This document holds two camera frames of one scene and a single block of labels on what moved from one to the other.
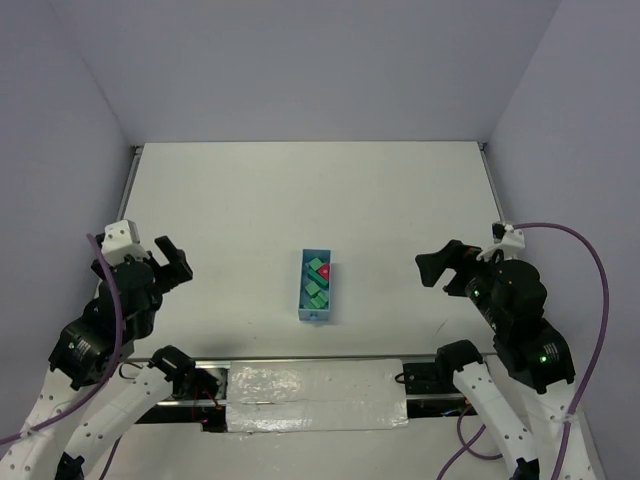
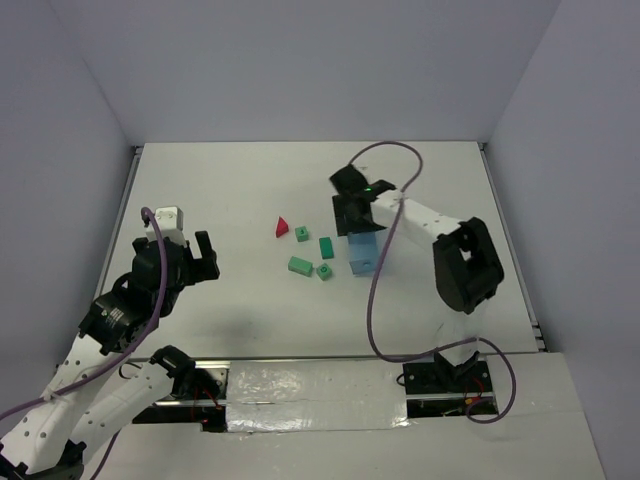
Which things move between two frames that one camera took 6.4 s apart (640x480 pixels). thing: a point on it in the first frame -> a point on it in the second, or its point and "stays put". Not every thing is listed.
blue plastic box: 315,285 -> 362,252
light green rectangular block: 319,300 -> 300,265
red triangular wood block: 324,270 -> 281,227
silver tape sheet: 270,395 stays put
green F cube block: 315,263 -> 302,233
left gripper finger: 167,276 -> 200,270
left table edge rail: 138,150 stays put
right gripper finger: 455,255 -> 342,210
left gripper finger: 176,257 -> 204,244
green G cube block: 312,287 -> 324,271
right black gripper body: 458,270 -> 354,220
